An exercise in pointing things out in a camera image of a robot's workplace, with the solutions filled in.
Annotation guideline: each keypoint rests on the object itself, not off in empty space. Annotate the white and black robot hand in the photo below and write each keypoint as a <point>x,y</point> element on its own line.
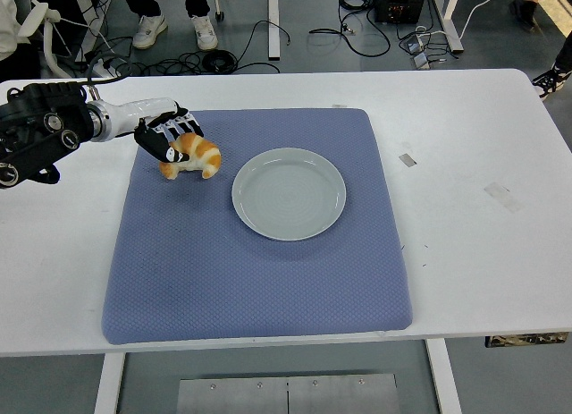
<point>143,112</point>

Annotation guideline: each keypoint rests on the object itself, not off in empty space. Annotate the golden croissant bread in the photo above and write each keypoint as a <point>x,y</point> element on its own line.
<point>207,157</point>

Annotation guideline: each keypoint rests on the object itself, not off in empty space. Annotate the grey round plate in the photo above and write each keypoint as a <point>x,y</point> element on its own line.
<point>289,194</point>

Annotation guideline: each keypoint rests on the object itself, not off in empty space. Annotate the grey metal plate with screws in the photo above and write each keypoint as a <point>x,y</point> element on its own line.
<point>286,394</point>

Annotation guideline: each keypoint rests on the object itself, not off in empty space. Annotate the person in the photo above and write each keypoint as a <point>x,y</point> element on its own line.
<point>552,78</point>
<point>149,29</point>
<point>9,29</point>
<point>523,9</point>

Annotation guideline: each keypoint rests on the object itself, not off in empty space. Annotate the black caster wheel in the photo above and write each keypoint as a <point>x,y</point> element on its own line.
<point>219,16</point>

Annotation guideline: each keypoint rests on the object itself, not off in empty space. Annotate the white chair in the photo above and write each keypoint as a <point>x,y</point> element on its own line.
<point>38,16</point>

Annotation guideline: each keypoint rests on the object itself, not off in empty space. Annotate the white background table leg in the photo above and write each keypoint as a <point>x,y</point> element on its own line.
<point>449,20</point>
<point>274,25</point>

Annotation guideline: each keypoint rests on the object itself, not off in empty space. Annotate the blue quilted mat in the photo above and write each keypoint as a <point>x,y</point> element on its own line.
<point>250,280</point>

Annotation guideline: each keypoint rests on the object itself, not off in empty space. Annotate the grey tape piece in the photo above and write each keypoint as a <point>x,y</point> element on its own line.
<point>407,160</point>

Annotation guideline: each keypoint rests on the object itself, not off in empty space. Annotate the black equipment box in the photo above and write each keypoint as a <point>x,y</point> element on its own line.
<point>397,2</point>

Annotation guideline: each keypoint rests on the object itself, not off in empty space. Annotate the clear tape strip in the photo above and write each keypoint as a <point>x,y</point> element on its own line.
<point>502,197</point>

